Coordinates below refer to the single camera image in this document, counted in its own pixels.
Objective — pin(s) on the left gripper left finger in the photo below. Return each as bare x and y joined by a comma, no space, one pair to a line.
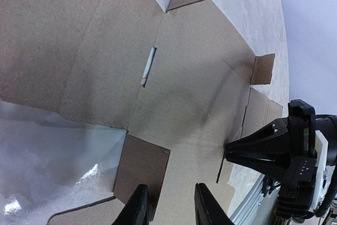
136,211

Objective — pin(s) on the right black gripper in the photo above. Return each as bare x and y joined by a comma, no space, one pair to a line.
294,139

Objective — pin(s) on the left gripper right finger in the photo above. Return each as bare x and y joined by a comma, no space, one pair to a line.
207,209

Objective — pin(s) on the brown cardboard box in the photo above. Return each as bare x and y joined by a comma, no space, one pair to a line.
99,96

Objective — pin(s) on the front aluminium rail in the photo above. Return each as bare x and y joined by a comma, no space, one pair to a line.
257,207

